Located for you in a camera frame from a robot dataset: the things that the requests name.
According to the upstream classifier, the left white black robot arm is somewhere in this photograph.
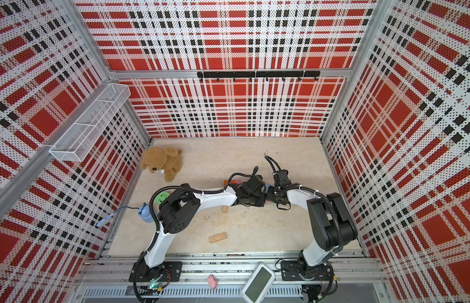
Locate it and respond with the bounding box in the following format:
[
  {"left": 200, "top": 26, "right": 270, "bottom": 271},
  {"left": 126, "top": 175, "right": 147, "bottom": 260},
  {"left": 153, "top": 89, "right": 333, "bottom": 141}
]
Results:
[{"left": 130, "top": 166, "right": 266, "bottom": 282}]

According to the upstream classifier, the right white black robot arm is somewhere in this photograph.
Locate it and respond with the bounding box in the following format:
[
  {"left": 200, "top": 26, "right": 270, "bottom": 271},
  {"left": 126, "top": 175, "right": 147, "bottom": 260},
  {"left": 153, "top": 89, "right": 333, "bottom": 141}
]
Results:
[{"left": 265, "top": 155, "right": 358, "bottom": 280}]

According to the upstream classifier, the brown teddy bear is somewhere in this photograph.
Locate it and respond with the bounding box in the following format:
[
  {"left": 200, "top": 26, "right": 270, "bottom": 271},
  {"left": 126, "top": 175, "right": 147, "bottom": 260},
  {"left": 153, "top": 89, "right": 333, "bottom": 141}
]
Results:
[{"left": 140, "top": 146, "right": 183, "bottom": 183}]

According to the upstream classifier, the white tablet device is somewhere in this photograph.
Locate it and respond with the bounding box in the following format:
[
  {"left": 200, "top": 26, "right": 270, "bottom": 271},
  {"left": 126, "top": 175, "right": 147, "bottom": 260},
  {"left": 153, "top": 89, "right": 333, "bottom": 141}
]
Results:
[{"left": 241, "top": 263, "right": 275, "bottom": 303}]

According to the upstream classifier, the green round toy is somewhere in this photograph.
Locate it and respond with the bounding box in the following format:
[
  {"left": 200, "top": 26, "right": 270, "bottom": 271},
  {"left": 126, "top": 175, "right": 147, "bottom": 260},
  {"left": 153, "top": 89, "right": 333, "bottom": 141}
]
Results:
[{"left": 155, "top": 191, "right": 170, "bottom": 206}]

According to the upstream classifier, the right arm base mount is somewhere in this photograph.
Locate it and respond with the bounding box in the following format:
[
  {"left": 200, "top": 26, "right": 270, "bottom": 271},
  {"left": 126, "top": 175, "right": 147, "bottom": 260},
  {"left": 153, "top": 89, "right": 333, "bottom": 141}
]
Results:
[{"left": 276, "top": 259, "right": 338, "bottom": 302}]

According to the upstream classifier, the pink block on rail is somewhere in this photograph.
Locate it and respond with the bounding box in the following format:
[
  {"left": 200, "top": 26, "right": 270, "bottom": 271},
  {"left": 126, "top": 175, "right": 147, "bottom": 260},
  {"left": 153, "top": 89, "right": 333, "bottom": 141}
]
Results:
[{"left": 207, "top": 275, "right": 217, "bottom": 290}]

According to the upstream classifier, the blue toy with cord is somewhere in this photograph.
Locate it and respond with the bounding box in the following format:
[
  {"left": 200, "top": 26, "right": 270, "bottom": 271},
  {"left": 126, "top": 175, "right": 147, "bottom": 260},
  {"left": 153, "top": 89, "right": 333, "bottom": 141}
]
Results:
[{"left": 96, "top": 203, "right": 154, "bottom": 227}]

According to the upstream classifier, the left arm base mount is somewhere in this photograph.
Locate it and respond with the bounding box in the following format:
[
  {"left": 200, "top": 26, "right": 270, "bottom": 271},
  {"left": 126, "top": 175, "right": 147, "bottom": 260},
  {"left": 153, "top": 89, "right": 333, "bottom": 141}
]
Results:
[{"left": 128, "top": 259, "right": 183, "bottom": 302}]

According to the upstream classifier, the black hook rail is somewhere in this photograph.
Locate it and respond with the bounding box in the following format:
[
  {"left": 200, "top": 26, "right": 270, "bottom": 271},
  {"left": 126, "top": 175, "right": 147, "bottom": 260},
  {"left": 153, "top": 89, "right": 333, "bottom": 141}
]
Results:
[{"left": 197, "top": 71, "right": 321, "bottom": 81}]

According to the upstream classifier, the white wire mesh basket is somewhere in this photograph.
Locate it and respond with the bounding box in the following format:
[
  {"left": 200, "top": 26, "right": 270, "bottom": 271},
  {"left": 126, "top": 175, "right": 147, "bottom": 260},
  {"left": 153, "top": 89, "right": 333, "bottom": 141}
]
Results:
[{"left": 49, "top": 83, "right": 130, "bottom": 162}]

